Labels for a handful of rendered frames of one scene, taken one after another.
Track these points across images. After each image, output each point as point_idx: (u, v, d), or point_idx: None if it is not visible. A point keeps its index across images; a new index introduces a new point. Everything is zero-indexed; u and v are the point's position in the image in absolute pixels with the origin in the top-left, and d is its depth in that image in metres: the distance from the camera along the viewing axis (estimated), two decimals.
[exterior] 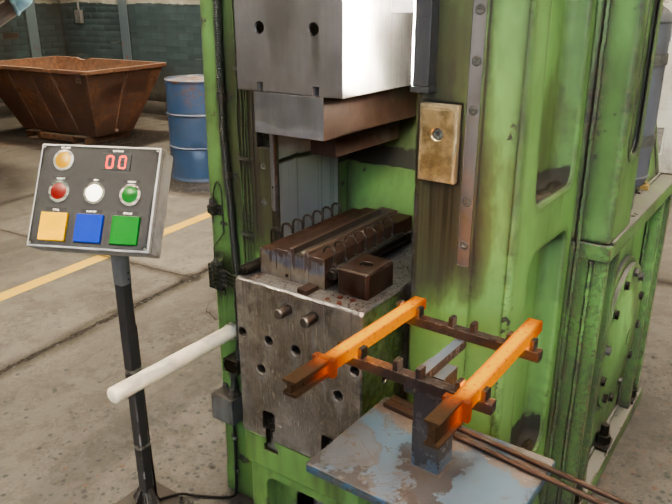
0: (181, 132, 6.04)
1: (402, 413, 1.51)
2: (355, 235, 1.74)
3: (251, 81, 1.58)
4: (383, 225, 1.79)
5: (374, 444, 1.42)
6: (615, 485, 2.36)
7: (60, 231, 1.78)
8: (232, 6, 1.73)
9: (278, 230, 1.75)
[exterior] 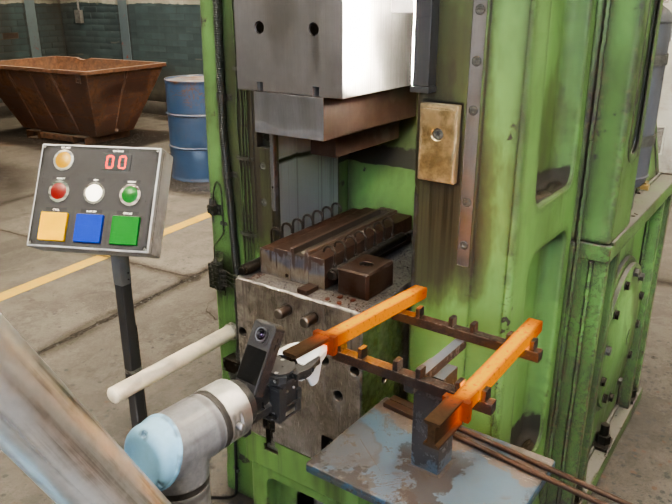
0: (181, 132, 6.04)
1: (402, 413, 1.51)
2: (355, 235, 1.74)
3: (251, 81, 1.58)
4: (383, 225, 1.79)
5: (374, 444, 1.42)
6: (615, 485, 2.36)
7: (60, 231, 1.78)
8: (232, 6, 1.73)
9: (278, 230, 1.75)
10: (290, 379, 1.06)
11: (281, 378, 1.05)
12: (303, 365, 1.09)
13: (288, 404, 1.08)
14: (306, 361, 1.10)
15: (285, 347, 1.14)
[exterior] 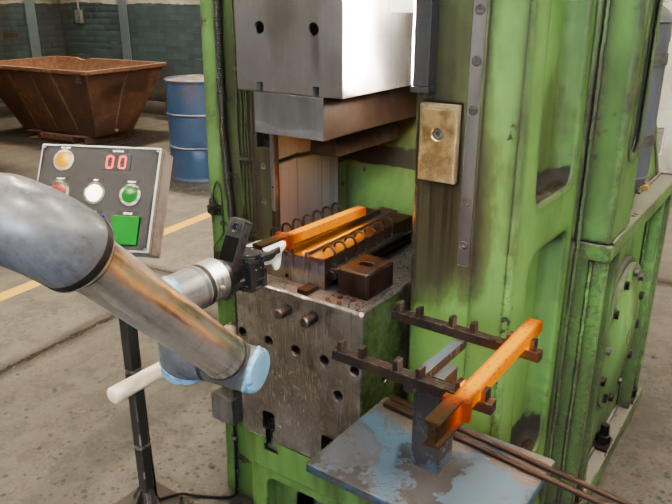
0: (181, 132, 6.04)
1: (402, 413, 1.51)
2: (355, 235, 1.74)
3: (251, 81, 1.58)
4: (383, 225, 1.79)
5: (374, 444, 1.42)
6: (615, 485, 2.36)
7: None
8: (232, 6, 1.73)
9: (278, 230, 1.75)
10: (258, 260, 1.48)
11: (251, 259, 1.46)
12: (267, 251, 1.50)
13: (257, 279, 1.49)
14: (269, 249, 1.51)
15: (254, 242, 1.55)
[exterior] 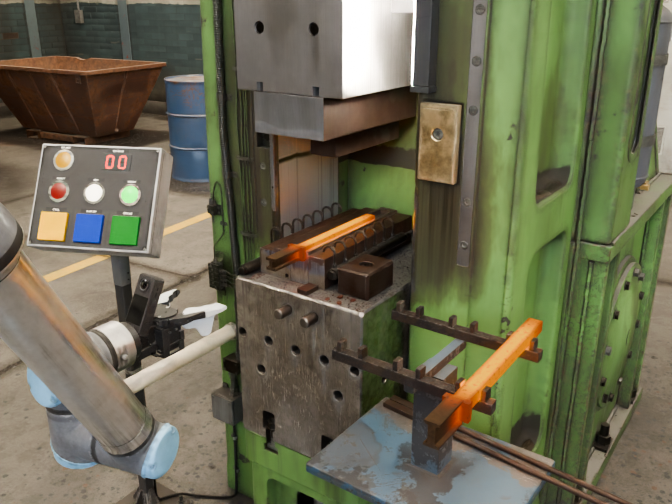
0: (181, 132, 6.04)
1: (402, 413, 1.51)
2: (355, 235, 1.74)
3: (251, 81, 1.58)
4: (383, 225, 1.79)
5: (374, 444, 1.42)
6: (615, 485, 2.36)
7: (60, 231, 1.78)
8: (232, 6, 1.73)
9: (278, 230, 1.75)
10: (172, 322, 1.30)
11: (163, 320, 1.28)
12: (183, 314, 1.31)
13: (172, 343, 1.31)
14: (189, 312, 1.32)
15: (159, 297, 1.38)
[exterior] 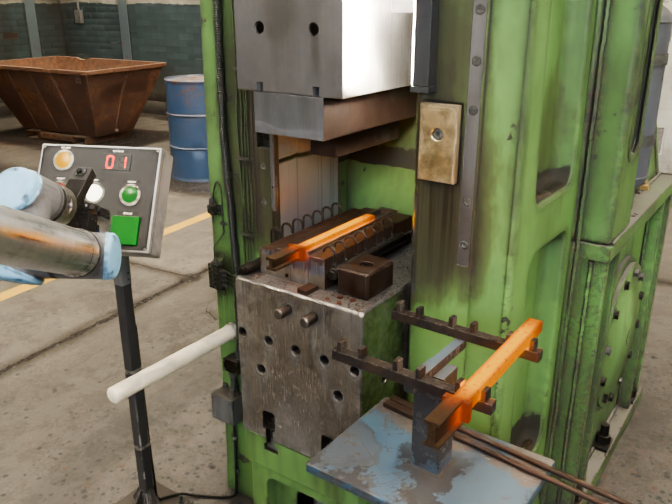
0: (181, 132, 6.04)
1: (402, 413, 1.51)
2: (355, 235, 1.74)
3: (251, 81, 1.58)
4: (383, 225, 1.79)
5: (374, 444, 1.42)
6: (615, 485, 2.36)
7: None
8: (232, 6, 1.73)
9: (278, 230, 1.75)
10: (95, 210, 1.54)
11: (91, 204, 1.53)
12: (102, 209, 1.58)
13: (91, 229, 1.53)
14: None
15: None
